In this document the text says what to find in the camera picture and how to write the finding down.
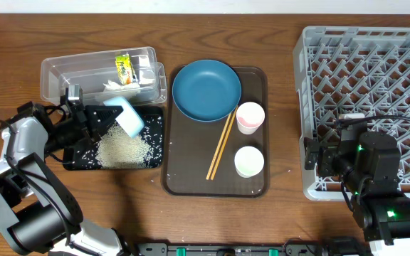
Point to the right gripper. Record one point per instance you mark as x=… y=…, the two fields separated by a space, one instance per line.
x=328 y=151

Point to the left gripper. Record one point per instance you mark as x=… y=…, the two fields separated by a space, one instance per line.
x=92 y=130

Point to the light blue bowl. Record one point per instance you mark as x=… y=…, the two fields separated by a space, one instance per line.
x=129 y=119

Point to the white tissue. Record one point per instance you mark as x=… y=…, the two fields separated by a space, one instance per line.
x=115 y=89

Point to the green yellow snack wrapper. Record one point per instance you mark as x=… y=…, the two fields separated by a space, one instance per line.
x=125 y=70

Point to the light green cup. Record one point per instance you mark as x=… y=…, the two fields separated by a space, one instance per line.
x=248 y=161

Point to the pink cup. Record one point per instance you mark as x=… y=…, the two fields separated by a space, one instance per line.
x=250 y=116

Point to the dark blue plate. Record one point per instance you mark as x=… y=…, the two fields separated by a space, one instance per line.
x=206 y=90

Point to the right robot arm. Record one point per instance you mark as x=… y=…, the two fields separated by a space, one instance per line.
x=367 y=164

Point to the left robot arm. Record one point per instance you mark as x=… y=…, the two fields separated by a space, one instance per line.
x=37 y=212

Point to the clear plastic waste bin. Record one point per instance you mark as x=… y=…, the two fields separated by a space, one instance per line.
x=92 y=70

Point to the grey dishwasher rack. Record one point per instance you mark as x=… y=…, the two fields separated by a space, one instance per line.
x=344 y=69

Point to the pile of rice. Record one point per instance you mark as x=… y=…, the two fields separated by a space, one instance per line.
x=123 y=149

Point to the black rectangular tray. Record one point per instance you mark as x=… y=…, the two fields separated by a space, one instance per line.
x=151 y=142

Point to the brown serving tray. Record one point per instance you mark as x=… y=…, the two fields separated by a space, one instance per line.
x=188 y=152

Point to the wooden chopstick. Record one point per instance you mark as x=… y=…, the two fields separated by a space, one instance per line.
x=216 y=153
x=223 y=145

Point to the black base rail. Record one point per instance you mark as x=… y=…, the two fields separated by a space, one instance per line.
x=290 y=248

